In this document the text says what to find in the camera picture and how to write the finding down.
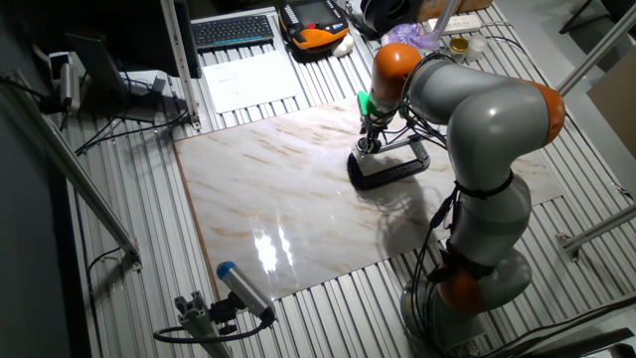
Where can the long slanted aluminium beam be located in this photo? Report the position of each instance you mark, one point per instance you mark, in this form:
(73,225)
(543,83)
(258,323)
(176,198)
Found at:
(74,169)

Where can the aluminium beam with bracket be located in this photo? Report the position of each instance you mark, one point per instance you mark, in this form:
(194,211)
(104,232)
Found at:
(601,229)

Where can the purple plastic bag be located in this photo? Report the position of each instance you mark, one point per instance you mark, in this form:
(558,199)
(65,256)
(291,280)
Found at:
(410,35)

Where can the large black round object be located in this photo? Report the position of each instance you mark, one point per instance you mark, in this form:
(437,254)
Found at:
(387,12)

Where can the black monitor stand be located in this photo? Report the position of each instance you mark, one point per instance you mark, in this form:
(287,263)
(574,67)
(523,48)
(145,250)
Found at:
(97,64)

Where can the black camera ball mount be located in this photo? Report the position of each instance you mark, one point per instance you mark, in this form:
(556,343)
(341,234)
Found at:
(223,313)

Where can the brown cardboard panel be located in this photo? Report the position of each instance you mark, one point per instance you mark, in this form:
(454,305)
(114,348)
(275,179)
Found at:
(618,109)

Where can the brown cardboard box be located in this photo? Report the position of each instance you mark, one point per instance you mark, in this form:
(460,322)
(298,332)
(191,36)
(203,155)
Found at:
(477,4)

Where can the silver camera on bracket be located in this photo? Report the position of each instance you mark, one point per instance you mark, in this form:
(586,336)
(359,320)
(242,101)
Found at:
(69,84)

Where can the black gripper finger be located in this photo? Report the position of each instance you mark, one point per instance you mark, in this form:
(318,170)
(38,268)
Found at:
(377,146)
(364,145)

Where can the short aluminium profile post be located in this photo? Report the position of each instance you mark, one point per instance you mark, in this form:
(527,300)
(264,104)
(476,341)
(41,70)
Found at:
(199,323)

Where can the white plastic cup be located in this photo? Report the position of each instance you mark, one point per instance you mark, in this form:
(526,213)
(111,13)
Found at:
(477,47)

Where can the white printed paper sheet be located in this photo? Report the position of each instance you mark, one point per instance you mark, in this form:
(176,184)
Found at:
(248,82)

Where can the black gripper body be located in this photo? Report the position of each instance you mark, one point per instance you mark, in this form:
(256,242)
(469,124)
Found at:
(372,130)

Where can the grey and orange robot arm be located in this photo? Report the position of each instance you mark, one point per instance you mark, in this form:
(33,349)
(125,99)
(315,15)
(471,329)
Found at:
(492,129)

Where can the aluminium upright frame post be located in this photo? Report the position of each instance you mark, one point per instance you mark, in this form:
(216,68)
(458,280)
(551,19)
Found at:
(179,59)

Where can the silver upright post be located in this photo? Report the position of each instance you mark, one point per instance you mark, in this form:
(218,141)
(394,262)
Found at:
(447,17)

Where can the orange and black teach pendant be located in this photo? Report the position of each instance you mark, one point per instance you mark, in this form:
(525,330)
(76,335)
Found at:
(318,37)

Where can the jar with yellow lid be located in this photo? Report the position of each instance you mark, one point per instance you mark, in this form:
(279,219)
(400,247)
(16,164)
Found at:
(458,45)

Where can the black computer keyboard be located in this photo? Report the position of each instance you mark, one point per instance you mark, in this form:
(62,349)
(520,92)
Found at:
(231,32)

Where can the small white rounded object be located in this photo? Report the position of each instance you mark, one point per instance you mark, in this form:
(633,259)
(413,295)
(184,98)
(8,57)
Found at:
(344,46)

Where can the black C-clamp with steel screw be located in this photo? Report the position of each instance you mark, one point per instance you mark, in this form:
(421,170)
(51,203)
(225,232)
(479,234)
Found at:
(392,175)

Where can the grey desktop device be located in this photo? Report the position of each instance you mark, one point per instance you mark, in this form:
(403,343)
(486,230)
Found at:
(146,87)

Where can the marble pattern board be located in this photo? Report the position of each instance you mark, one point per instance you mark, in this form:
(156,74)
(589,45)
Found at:
(273,199)

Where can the slanted aluminium frame beam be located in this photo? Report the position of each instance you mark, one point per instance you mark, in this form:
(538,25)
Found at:
(596,50)

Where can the small clear glass jar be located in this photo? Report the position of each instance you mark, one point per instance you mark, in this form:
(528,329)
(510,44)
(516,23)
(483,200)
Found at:
(364,161)

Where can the silver camera with blue end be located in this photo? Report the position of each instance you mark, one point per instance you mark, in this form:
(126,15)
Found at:
(243,288)

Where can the black computer monitor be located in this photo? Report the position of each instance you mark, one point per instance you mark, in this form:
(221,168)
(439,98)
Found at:
(144,35)

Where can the white power strip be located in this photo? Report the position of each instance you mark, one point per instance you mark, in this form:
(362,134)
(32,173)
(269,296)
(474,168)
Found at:
(467,22)

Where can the silver metal jar lid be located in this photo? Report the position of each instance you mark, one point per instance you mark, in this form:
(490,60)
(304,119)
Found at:
(370,146)

